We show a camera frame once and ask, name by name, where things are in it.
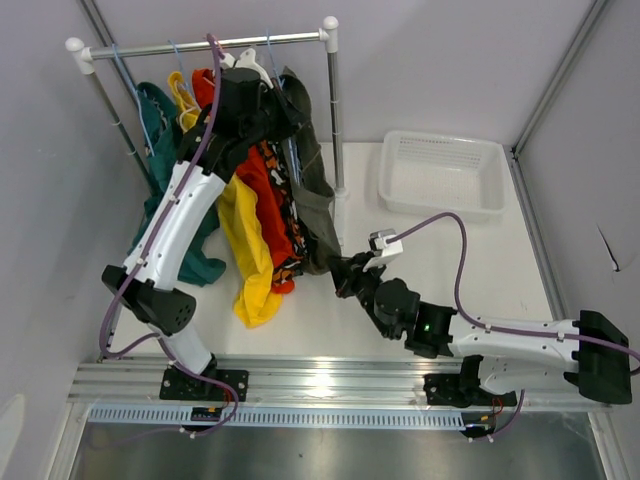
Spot metal clothes rack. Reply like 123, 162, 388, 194
64, 15, 351, 246

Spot camouflage orange black shorts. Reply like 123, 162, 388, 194
258, 141, 308, 294

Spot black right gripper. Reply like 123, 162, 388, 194
327, 252, 395, 340

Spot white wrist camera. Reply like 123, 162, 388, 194
364, 229, 403, 271
221, 48, 274, 89

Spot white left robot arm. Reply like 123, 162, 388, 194
102, 67, 304, 400

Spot white slotted cable duct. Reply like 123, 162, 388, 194
88, 404, 465, 431

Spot olive green shorts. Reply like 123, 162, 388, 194
280, 66, 341, 275

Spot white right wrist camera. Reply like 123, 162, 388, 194
364, 229, 403, 271

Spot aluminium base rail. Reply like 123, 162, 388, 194
67, 355, 614, 412

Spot yellow shorts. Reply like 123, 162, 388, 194
166, 70, 289, 329

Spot white plastic basket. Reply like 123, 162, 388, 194
378, 130, 508, 223

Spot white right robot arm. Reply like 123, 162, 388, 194
329, 252, 632, 408

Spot teal green shorts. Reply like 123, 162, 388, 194
132, 82, 226, 287

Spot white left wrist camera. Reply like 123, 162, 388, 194
221, 48, 274, 89

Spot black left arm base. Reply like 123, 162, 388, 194
159, 357, 249, 403

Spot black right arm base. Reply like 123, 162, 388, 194
423, 355, 518, 409

